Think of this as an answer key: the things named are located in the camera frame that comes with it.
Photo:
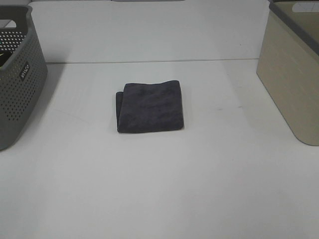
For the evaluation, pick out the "grey perforated plastic basket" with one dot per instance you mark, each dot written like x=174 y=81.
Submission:
x=23 y=72

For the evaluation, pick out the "dark grey folded towel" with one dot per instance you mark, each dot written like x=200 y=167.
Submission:
x=143 y=108

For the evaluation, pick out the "beige plastic basket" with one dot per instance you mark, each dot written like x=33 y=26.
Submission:
x=288 y=65

